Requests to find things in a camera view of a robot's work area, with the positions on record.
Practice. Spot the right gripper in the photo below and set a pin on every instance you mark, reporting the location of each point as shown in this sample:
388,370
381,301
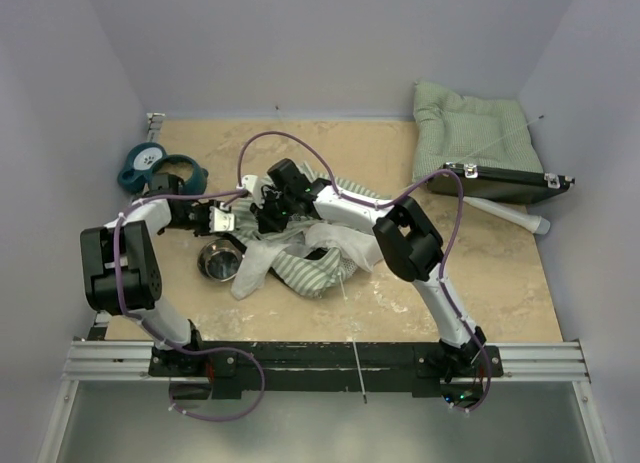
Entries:
267,220

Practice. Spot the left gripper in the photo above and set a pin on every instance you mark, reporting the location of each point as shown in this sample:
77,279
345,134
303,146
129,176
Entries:
205,206

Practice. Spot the green striped pet tent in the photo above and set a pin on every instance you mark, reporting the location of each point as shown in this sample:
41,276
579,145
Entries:
309,256

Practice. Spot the white tent pole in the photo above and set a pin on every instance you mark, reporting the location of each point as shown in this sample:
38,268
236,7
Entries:
353,333
505,136

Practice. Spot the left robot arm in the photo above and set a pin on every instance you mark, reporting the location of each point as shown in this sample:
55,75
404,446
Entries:
121,273

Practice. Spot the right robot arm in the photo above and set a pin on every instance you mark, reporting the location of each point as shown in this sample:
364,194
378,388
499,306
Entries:
411,246

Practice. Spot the steel pet bowl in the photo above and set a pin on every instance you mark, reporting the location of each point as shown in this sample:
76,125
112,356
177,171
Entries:
219,260

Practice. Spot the teal pet feeder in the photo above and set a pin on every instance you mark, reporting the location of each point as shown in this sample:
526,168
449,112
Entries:
147,160

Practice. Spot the green checked cushion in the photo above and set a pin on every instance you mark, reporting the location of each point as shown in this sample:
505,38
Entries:
451,125

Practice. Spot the black carrying case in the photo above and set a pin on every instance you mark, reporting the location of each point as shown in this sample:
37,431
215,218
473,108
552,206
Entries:
509,186

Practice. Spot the white plastic tube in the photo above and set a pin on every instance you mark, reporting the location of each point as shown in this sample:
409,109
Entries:
537,225

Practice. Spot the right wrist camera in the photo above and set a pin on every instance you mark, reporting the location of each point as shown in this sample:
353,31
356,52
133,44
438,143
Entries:
254,187

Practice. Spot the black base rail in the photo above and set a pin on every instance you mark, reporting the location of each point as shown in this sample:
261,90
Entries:
418,368

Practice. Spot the aluminium frame rail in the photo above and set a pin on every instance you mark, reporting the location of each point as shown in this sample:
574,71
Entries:
106,361

